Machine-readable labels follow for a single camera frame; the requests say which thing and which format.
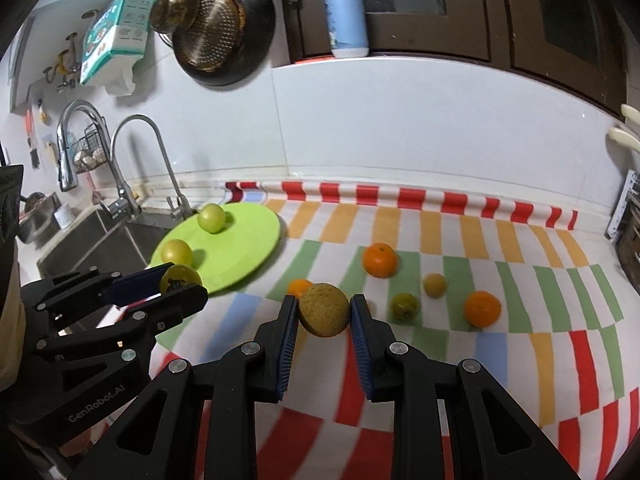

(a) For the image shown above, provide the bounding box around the steel gooseneck faucet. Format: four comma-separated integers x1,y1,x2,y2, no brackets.
110,114,196,221

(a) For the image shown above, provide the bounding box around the black frying pan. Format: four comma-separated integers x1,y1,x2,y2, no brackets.
170,0,277,86

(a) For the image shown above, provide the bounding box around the yellow-green apple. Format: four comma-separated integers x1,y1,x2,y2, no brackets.
160,239,194,266

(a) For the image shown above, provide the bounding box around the brown russet pear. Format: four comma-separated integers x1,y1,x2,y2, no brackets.
298,282,351,338

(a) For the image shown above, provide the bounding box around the striped colourful tablecloth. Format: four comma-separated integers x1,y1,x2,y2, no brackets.
150,180,628,480

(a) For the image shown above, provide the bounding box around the small yellow fruit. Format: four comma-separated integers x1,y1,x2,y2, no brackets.
423,273,448,299

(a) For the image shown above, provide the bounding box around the dish rack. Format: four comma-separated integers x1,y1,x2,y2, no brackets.
607,170,640,286

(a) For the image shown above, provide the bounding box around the lime green plate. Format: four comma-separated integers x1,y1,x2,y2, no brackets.
150,202,282,296

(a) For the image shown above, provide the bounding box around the copper strainer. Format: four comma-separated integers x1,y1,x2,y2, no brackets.
172,0,246,68

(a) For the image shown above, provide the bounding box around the steel sink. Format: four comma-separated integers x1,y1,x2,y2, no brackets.
37,205,173,291

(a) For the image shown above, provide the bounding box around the wire basket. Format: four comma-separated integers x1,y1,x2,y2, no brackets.
72,125,112,173

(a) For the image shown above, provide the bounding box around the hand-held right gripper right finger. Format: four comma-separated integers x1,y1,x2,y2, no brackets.
349,294,583,480

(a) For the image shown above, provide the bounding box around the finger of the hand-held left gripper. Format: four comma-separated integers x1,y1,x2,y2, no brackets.
32,284,209,361
20,264,176,333

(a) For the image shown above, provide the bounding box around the green round fruit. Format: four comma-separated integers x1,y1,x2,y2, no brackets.
390,292,420,323

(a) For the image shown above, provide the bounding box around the white plastic bag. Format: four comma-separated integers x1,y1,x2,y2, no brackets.
102,55,138,97

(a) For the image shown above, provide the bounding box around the small orange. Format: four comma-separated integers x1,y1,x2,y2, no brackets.
286,278,314,300

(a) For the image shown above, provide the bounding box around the white pump bottle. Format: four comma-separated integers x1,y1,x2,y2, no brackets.
322,0,371,59

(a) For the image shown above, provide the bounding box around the dark brown window frame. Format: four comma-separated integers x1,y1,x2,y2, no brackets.
277,0,628,121

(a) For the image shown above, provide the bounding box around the yellow round fruit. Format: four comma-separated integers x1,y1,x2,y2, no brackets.
159,263,202,295

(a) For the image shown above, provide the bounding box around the steel pull-down faucet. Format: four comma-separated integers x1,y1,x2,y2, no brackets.
56,100,143,220

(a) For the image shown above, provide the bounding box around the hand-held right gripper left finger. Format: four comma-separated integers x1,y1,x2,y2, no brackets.
67,295,301,480

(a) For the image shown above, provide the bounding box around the tissue pack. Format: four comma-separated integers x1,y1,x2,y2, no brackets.
80,0,153,86

